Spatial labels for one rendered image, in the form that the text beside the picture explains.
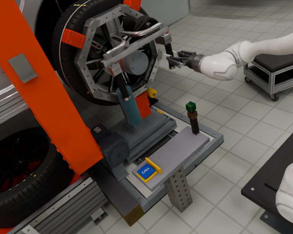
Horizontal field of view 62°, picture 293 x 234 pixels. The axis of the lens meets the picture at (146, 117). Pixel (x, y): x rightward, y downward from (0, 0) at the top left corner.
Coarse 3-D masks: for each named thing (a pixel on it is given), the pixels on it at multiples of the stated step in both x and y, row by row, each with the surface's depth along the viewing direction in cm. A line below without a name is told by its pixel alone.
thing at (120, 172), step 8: (96, 128) 171; (104, 128) 169; (96, 136) 165; (104, 136) 169; (112, 136) 164; (120, 136) 162; (104, 144) 160; (112, 144) 158; (120, 144) 160; (104, 152) 155; (112, 152) 156; (120, 152) 161; (128, 152) 167; (104, 160) 163; (112, 160) 159; (120, 160) 163; (112, 168) 164; (120, 168) 174; (120, 176) 177
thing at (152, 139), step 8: (160, 112) 207; (168, 120) 200; (160, 128) 197; (168, 128) 195; (152, 136) 192; (160, 136) 193; (144, 144) 185; (152, 144) 191; (136, 152) 183; (144, 152) 188; (128, 160) 181
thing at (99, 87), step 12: (120, 24) 147; (132, 24) 158; (108, 36) 145; (96, 48) 143; (108, 48) 152; (144, 48) 164; (96, 60) 146; (144, 72) 168; (96, 84) 171; (108, 84) 174; (132, 84) 167
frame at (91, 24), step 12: (108, 12) 129; (120, 12) 133; (132, 12) 137; (96, 24) 126; (84, 48) 128; (156, 48) 156; (84, 60) 130; (156, 60) 160; (84, 72) 133; (144, 84) 162; (96, 96) 142; (108, 96) 147
